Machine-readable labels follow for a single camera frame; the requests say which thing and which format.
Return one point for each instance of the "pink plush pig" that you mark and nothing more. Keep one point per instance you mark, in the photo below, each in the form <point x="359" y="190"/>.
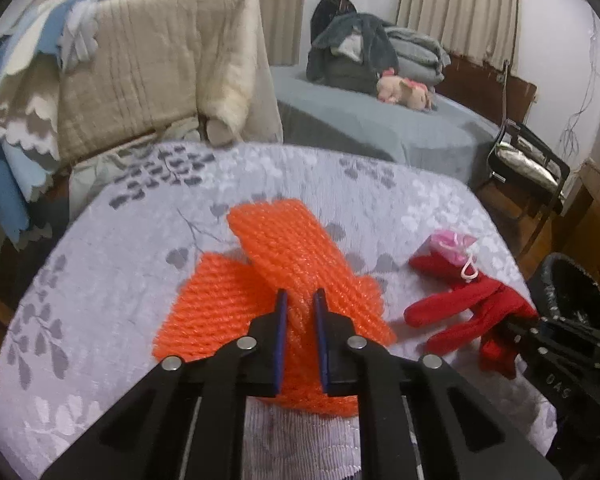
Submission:
<point x="393" y="89"/>

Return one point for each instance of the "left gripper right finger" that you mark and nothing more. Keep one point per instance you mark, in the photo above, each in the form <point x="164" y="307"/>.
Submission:
<point x="419" y="419"/>

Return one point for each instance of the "orange foam net sleeve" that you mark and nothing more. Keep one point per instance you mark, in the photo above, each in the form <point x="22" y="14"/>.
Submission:
<point x="289" y="248"/>

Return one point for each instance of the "dark wooden headboard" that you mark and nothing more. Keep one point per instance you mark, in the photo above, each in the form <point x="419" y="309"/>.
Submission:
<point x="481" y="88"/>

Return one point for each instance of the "pile of folded grey blankets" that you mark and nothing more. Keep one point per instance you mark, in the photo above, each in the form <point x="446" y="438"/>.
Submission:
<point x="420" y="58"/>

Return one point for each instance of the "right beige curtain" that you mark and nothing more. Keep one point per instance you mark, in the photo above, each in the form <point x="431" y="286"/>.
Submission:
<point x="483" y="31"/>

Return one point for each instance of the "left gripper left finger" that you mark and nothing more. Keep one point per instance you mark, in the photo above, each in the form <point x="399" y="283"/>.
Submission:
<point x="184" y="420"/>

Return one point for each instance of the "pink face mask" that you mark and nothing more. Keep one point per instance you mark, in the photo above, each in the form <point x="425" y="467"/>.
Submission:
<point x="456" y="248"/>

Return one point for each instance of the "bed with grey sheet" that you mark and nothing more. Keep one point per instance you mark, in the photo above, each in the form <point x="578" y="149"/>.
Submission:
<point x="450" y="139"/>

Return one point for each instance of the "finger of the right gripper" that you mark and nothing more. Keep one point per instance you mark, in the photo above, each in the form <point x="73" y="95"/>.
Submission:
<point x="559" y="337"/>

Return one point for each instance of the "dark teal fleece jacket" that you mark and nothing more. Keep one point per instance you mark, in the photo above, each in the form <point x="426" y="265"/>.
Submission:
<point x="378" y="53"/>

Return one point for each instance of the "blue white scalloped blanket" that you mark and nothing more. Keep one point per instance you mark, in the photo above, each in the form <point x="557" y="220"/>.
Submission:
<point x="49" y="40"/>

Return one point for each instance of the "beige quilt on rack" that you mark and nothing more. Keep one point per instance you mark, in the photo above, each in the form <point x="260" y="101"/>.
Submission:
<point x="160" y="61"/>

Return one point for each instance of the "black lined trash bin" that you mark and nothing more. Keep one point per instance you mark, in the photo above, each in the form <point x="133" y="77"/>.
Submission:
<point x="563" y="291"/>

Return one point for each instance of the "black cantilever chair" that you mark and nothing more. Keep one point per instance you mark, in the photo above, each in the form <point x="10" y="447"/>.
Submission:
<point x="523" y="138"/>

